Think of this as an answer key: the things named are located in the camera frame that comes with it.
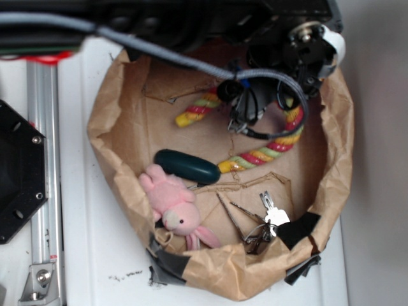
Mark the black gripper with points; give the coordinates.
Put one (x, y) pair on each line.
(309, 53)

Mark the multicolored twisted rope toy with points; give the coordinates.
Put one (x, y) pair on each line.
(294, 112)

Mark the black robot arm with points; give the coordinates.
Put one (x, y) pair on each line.
(45, 31)

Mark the dark green oval case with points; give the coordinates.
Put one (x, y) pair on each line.
(187, 166)

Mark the brown paper lined bin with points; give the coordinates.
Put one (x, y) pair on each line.
(134, 117)

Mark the silver key bunch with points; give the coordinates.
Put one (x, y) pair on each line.
(266, 230)

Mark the pink plush bunny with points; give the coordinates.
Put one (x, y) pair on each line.
(174, 204)

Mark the metal tweezers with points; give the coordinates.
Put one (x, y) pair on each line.
(234, 216)

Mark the aluminium extrusion rail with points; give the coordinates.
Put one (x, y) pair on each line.
(46, 223)

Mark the black hexagonal mount plate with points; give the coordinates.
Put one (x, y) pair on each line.
(23, 182)

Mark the silver corner bracket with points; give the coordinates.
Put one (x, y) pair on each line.
(41, 286)

